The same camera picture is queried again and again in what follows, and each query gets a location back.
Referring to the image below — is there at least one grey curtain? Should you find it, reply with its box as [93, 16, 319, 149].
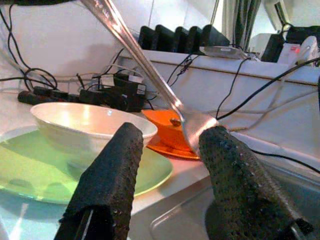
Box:
[221, 0, 263, 51]

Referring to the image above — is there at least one orange plate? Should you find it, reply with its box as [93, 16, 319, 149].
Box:
[146, 139, 201, 161]

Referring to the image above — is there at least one white device red label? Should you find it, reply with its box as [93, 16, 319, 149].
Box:
[277, 35, 320, 67]

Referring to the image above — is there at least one black cable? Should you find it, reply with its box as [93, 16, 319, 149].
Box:
[215, 57, 252, 118]
[248, 148, 320, 175]
[215, 57, 320, 120]
[0, 4, 60, 91]
[166, 53, 200, 86]

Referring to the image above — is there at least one white bowl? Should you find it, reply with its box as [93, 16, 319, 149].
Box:
[29, 101, 159, 173]

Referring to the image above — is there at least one orange bowl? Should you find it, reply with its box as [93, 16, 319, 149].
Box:
[141, 108, 198, 154]

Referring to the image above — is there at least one black power adapter box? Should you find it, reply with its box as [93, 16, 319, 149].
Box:
[79, 73, 148, 113]

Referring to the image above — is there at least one white air conditioner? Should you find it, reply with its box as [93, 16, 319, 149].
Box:
[263, 0, 291, 25]

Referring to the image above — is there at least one black bag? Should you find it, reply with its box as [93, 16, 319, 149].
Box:
[284, 24, 320, 47]

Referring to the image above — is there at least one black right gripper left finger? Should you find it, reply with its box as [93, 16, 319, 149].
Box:
[53, 121, 145, 240]

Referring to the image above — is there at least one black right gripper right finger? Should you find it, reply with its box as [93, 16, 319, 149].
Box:
[198, 124, 315, 240]

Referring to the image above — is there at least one black charger box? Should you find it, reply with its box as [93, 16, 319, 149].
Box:
[154, 24, 180, 54]
[188, 25, 208, 54]
[138, 25, 160, 52]
[174, 26, 195, 54]
[201, 24, 231, 51]

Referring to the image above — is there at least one green plate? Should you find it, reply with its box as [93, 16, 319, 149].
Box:
[0, 124, 174, 206]

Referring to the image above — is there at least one black power strip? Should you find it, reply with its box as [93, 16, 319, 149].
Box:
[17, 86, 82, 106]

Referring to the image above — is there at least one silver metal dish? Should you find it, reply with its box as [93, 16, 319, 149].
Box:
[198, 45, 249, 61]

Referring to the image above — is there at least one silver metal spoon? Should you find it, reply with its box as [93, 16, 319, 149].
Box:
[79, 0, 220, 155]

